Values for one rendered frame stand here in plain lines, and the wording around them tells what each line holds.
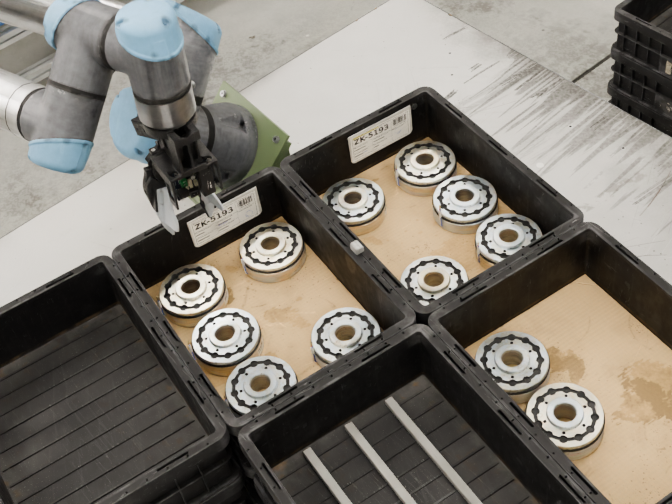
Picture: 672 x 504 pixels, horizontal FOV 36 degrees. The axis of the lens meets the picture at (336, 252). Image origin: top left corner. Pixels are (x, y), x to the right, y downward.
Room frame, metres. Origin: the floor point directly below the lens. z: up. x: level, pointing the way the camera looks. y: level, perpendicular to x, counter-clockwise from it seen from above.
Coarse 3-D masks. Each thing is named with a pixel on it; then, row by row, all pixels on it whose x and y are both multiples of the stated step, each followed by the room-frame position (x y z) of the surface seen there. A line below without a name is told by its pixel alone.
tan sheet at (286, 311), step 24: (240, 240) 1.17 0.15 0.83; (216, 264) 1.13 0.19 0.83; (240, 264) 1.12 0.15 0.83; (312, 264) 1.09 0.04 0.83; (240, 288) 1.07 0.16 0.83; (264, 288) 1.06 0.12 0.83; (288, 288) 1.05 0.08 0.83; (312, 288) 1.05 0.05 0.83; (336, 288) 1.04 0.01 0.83; (264, 312) 1.02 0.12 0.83; (288, 312) 1.01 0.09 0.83; (312, 312) 1.00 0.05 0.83; (264, 336) 0.97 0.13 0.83; (288, 336) 0.96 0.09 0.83; (288, 360) 0.92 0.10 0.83; (312, 360) 0.91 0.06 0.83; (216, 384) 0.90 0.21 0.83
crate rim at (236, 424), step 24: (192, 216) 1.15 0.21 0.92; (312, 216) 1.10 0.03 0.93; (144, 240) 1.12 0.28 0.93; (336, 240) 1.04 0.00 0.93; (120, 264) 1.07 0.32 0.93; (360, 264) 0.99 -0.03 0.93; (144, 288) 1.02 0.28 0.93; (384, 288) 0.95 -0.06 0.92; (408, 312) 0.89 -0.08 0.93; (168, 336) 0.92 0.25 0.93; (384, 336) 0.85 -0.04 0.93; (192, 360) 0.87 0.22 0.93; (336, 360) 0.83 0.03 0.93; (312, 384) 0.80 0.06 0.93; (216, 408) 0.79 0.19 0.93; (264, 408) 0.77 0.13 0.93
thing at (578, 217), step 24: (408, 96) 1.34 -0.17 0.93; (432, 96) 1.32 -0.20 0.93; (360, 120) 1.30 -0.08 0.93; (312, 144) 1.26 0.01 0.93; (288, 168) 1.22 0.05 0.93; (528, 168) 1.12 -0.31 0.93; (312, 192) 1.15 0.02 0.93; (552, 192) 1.06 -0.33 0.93; (336, 216) 1.09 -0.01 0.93; (576, 216) 1.00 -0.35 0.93; (360, 240) 1.04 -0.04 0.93; (504, 264) 0.94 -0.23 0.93; (456, 288) 0.91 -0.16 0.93; (432, 312) 0.88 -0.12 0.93
